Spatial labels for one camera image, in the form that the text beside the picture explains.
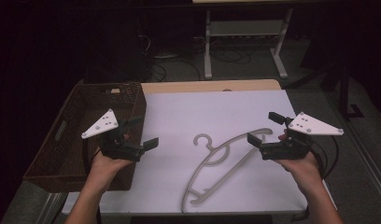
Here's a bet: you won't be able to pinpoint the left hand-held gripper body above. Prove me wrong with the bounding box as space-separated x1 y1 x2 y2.
80 108 146 162

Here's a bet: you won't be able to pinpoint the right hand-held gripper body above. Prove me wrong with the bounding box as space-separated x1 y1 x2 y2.
260 111 345 161

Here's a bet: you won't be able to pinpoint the beige plastic clothes hanger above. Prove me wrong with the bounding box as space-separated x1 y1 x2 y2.
181 127 274 215

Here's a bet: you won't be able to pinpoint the person's left hand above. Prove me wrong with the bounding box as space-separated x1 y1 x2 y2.
87 150 134 188

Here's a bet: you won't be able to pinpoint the person's right hand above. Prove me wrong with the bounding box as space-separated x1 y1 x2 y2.
274 151 325 189

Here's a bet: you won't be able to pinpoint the black floor stand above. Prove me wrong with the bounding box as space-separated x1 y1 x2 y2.
289 62 366 121

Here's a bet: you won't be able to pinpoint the white table mat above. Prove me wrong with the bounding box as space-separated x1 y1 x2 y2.
61 89 338 216

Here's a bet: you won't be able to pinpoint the brown wicker basket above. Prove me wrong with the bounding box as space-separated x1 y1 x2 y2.
22 81 148 193

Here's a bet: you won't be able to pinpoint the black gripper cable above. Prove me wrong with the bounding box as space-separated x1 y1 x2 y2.
309 134 340 180
82 136 101 175

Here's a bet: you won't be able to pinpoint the black floor cables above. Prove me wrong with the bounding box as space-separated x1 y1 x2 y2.
138 34 252 82

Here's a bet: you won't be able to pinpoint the white metal desk frame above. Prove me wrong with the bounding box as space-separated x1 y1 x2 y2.
203 8 294 80

